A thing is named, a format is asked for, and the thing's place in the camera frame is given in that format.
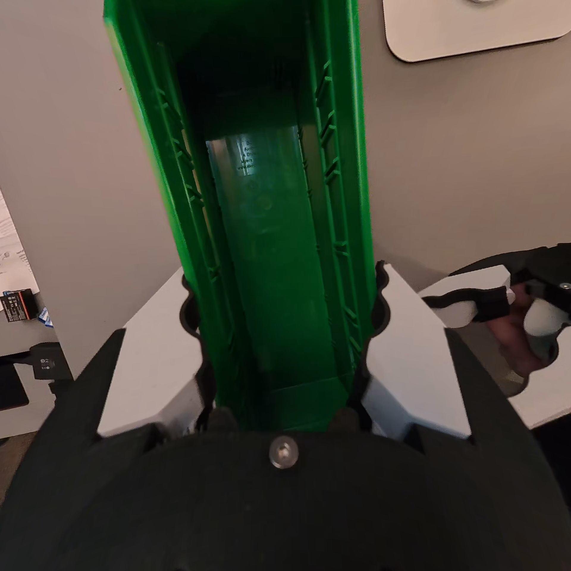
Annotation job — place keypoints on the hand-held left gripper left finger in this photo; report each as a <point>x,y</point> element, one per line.
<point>151,374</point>

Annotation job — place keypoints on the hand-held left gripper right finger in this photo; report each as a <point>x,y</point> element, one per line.
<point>415,370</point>

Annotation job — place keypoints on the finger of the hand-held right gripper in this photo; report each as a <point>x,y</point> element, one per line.
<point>484,277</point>
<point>455,312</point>

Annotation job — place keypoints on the green plastic bin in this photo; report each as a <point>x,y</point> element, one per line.
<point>267,267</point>

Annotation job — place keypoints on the person's right hand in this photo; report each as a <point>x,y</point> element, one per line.
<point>513,343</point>

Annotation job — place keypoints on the small black device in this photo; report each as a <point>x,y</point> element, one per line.
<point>51,363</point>

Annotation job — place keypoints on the small blue white packet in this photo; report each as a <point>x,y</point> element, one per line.
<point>44,316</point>

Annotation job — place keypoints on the black flat pad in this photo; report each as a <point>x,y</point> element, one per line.
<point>11,383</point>

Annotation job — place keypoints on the small black orange battery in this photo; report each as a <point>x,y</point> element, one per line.
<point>15,305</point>

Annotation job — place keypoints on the printed paper sheets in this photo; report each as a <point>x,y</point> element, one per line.
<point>9,250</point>

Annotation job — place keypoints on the white rounded base plate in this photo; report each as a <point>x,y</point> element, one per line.
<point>468,31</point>

